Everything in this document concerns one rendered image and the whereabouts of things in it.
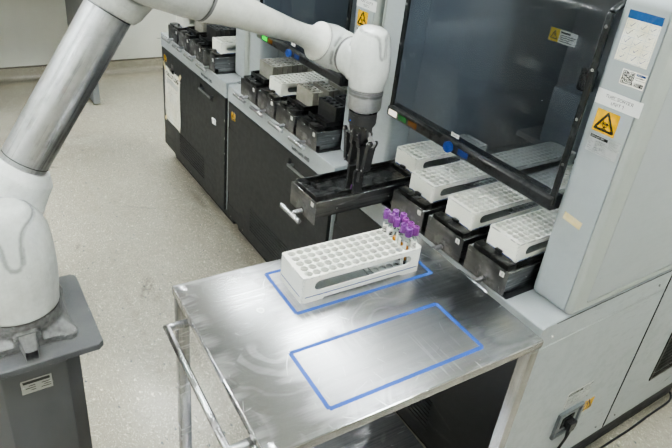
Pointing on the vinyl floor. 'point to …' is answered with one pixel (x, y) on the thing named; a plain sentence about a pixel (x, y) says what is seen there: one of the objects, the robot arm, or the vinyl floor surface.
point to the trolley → (343, 353)
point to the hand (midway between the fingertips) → (354, 178)
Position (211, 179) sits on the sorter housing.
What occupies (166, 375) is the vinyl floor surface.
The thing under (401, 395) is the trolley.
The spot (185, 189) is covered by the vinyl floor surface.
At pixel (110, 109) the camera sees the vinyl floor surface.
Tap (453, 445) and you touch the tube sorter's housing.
